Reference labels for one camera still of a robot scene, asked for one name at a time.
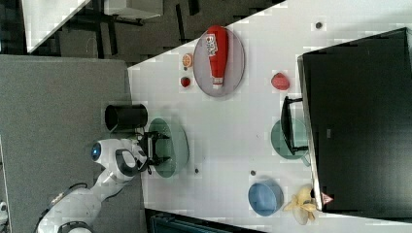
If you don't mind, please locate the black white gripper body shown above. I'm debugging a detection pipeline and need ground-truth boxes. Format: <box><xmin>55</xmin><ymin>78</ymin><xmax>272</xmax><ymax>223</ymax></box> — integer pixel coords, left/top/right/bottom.
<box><xmin>138</xmin><ymin>132</ymin><xmax>159</xmax><ymax>169</ymax></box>

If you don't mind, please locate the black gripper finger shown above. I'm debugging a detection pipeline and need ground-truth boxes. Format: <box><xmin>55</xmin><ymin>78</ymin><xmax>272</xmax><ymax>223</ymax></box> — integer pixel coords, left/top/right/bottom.
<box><xmin>154</xmin><ymin>131</ymin><xmax>170</xmax><ymax>139</ymax></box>
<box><xmin>153</xmin><ymin>156</ymin><xmax>169</xmax><ymax>166</ymax></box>

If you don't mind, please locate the mint green plastic strainer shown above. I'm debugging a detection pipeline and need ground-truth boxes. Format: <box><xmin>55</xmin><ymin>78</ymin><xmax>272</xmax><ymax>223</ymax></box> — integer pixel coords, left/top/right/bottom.
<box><xmin>149</xmin><ymin>117</ymin><xmax>189</xmax><ymax>179</ymax></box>

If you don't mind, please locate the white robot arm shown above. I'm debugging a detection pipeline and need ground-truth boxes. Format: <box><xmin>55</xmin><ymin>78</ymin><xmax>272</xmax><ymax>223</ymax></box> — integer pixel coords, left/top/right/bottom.
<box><xmin>34</xmin><ymin>131</ymin><xmax>170</xmax><ymax>233</ymax></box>

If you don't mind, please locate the black cylindrical container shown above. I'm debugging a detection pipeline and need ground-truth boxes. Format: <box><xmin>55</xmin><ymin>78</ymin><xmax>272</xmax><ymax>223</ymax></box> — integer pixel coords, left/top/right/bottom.
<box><xmin>104</xmin><ymin>104</ymin><xmax>148</xmax><ymax>132</ymax></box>

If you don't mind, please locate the small red strawberry toy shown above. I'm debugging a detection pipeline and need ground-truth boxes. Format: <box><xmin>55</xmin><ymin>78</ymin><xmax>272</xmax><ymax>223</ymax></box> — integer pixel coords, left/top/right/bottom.
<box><xmin>180</xmin><ymin>77</ymin><xmax>190</xmax><ymax>87</ymax></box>

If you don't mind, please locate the orange slice toy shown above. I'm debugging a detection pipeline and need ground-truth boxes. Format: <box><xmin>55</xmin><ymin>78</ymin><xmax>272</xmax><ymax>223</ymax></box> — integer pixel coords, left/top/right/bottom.
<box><xmin>182</xmin><ymin>53</ymin><xmax>193</xmax><ymax>68</ymax></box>

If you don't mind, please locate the grey round plate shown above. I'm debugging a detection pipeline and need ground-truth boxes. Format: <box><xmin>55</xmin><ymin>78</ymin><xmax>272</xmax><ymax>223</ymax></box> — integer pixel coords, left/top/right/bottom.
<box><xmin>193</xmin><ymin>29</ymin><xmax>245</xmax><ymax>97</ymax></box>

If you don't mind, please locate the blue cup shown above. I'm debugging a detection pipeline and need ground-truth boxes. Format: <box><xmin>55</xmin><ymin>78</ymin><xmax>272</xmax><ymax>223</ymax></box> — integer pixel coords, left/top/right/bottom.
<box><xmin>248</xmin><ymin>180</ymin><xmax>284</xmax><ymax>216</ymax></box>

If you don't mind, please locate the red ketchup bottle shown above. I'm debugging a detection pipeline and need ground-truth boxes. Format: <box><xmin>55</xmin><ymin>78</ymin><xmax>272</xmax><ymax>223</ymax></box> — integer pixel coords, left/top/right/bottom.
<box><xmin>205</xmin><ymin>25</ymin><xmax>228</xmax><ymax>89</ymax></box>

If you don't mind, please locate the large red strawberry toy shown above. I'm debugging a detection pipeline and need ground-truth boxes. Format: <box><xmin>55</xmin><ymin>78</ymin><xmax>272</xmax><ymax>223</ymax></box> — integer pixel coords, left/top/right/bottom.
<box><xmin>271</xmin><ymin>73</ymin><xmax>290</xmax><ymax>90</ymax></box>

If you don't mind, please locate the mint green cup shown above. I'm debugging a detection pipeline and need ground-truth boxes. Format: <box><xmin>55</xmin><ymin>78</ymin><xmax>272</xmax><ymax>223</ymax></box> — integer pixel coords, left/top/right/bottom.
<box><xmin>271</xmin><ymin>118</ymin><xmax>310</xmax><ymax>167</ymax></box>

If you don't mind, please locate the peeled banana toy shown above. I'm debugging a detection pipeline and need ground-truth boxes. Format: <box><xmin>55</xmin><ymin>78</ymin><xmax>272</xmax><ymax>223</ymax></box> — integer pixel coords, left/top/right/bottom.
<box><xmin>283</xmin><ymin>186</ymin><xmax>317</xmax><ymax>225</ymax></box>

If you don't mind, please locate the black silver toaster oven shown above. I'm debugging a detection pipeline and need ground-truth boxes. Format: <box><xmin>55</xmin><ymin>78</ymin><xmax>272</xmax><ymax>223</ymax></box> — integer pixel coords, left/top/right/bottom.
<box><xmin>281</xmin><ymin>27</ymin><xmax>412</xmax><ymax>222</ymax></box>

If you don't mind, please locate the blue metal frame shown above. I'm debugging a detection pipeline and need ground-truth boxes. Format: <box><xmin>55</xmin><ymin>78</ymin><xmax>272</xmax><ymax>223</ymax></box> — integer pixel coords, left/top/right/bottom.
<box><xmin>150</xmin><ymin>214</ymin><xmax>260</xmax><ymax>233</ymax></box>

